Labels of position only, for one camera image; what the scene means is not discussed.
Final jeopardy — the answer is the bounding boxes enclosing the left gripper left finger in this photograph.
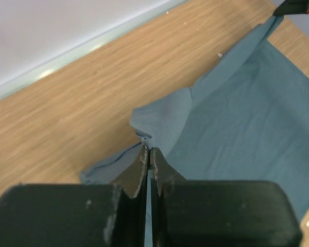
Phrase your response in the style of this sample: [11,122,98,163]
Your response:
[0,147,148,246]

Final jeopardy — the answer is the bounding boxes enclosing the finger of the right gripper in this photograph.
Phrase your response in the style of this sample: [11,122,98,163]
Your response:
[272,0,309,16]

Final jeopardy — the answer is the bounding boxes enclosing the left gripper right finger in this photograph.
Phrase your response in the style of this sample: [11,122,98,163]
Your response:
[149,148,303,246]

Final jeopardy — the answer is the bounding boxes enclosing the blue-grey t shirt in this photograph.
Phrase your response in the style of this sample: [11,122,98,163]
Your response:
[80,16,309,246]

